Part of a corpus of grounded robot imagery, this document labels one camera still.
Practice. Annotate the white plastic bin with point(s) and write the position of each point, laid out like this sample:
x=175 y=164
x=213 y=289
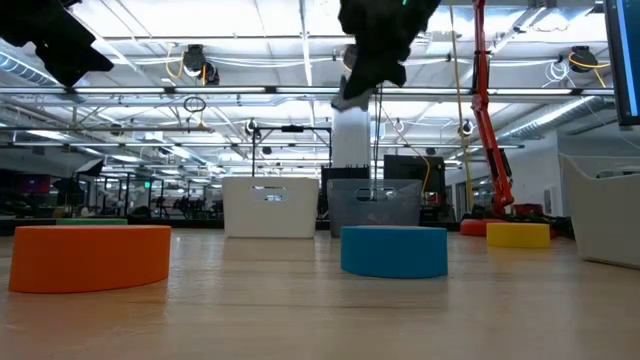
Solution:
x=270 y=220

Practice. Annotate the smoky translucent plastic bin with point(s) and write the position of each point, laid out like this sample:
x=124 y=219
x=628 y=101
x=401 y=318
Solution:
x=375 y=215

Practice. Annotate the black background rig frame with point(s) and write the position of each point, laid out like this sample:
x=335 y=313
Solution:
x=292 y=128

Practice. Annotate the orange tape roll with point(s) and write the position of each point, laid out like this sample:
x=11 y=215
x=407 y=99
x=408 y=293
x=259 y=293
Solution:
x=90 y=257

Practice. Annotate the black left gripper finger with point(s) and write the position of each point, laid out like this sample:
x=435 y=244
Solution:
x=75 y=62
x=35 y=25

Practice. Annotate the grey staple remover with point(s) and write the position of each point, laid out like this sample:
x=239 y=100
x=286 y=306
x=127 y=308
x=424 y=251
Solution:
x=352 y=104

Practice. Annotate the light grey plastic bin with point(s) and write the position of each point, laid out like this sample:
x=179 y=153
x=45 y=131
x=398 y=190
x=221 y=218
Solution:
x=600 y=215

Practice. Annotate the black computer monitor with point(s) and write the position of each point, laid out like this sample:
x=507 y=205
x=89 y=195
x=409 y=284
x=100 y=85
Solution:
x=627 y=60

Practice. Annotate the yellow tape roll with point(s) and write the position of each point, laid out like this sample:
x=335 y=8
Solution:
x=517 y=235

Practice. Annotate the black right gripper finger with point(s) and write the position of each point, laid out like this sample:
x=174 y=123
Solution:
x=365 y=77
x=392 y=72

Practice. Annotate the black background screen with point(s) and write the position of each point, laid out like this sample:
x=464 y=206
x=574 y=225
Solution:
x=410 y=167

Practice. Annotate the blue tape roll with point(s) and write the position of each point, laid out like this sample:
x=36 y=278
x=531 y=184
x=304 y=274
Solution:
x=395 y=252

